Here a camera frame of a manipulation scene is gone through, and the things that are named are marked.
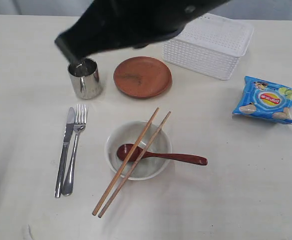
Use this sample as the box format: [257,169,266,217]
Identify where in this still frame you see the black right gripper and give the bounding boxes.
[68,0,226,58]

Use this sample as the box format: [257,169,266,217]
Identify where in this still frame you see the brown round plate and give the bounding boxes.
[113,56,172,99]

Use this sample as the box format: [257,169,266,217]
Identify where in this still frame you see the silver metal fork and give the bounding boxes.
[62,104,87,196]

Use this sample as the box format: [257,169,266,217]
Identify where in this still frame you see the silver table knife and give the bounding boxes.
[54,107,75,198]

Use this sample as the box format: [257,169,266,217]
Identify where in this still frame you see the white perforated plastic basket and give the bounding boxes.
[162,13,254,81]

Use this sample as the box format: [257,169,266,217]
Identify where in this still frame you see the brown wooden spoon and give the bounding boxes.
[117,143,208,166]

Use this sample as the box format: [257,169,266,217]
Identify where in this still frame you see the wooden chopstick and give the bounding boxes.
[92,107,159,216]
[97,111,171,218]

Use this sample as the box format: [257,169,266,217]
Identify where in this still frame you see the white and black bowl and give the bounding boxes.
[104,120,172,181]

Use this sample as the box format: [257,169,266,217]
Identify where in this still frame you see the blue chips bag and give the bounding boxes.
[232,76,292,125]

